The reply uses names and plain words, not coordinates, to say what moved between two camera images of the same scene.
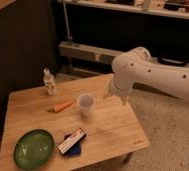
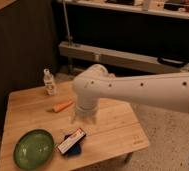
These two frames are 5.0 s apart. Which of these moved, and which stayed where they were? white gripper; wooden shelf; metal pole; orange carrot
Moved: white gripper
Stayed: wooden shelf; orange carrot; metal pole
